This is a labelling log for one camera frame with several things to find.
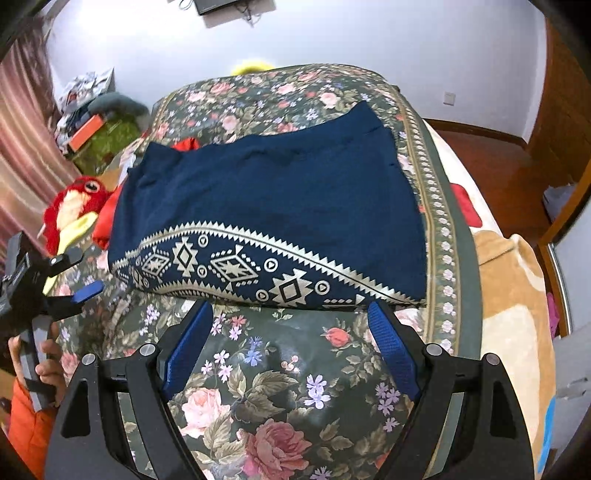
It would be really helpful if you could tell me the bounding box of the navy patterned hooded garment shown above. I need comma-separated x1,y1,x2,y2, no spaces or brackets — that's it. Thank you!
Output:
108,102,427,309

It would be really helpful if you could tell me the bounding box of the person's left hand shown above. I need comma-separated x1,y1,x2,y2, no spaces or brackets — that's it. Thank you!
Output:
8,322,66,413

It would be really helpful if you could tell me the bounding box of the red plush parrot toy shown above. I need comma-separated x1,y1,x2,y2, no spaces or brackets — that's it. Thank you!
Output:
43,176,112,256

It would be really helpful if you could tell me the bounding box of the red folded garment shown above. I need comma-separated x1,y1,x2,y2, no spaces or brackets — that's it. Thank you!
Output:
92,137,200,253

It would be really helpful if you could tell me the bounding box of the orange jacket sleeve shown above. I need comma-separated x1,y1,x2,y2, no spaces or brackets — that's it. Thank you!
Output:
8,380,58,479

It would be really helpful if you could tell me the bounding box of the striped pink curtain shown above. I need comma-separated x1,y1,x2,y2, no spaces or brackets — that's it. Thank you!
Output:
1,18,79,255

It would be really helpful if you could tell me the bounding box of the green patterned covered stand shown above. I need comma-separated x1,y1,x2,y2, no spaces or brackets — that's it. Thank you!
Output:
69,116,140,176

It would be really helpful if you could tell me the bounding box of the orange box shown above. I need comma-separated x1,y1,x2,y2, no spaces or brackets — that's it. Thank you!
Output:
68,114,104,152

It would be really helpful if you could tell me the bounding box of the beige fleece blanket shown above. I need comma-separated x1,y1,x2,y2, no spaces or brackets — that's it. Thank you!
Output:
474,230,556,476

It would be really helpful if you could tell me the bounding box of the clutter pile of papers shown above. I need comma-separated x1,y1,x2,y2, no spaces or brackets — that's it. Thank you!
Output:
54,68,114,142

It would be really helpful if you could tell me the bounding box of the grey neck pillow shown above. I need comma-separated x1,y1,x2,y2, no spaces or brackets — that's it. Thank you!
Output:
87,92,148,117

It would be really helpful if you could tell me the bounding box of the green floral bed quilt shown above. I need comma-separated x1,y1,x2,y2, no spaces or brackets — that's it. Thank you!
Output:
50,64,482,479

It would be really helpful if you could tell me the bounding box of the white sliding door with hearts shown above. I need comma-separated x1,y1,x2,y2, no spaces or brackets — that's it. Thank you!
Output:
537,161,591,338

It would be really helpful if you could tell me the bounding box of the red pillow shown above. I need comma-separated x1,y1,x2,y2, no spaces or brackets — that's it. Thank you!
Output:
451,183,483,228

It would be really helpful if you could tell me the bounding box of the yellow chair back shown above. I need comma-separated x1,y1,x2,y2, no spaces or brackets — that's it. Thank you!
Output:
231,61,274,76

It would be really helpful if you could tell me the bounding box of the brown wooden door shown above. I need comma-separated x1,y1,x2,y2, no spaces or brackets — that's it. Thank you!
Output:
527,23,590,186

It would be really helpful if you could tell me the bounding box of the small black wall monitor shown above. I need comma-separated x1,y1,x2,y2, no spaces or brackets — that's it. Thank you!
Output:
193,0,238,16

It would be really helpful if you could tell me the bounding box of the white wall socket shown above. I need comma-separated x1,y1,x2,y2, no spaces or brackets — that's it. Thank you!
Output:
443,92,456,106

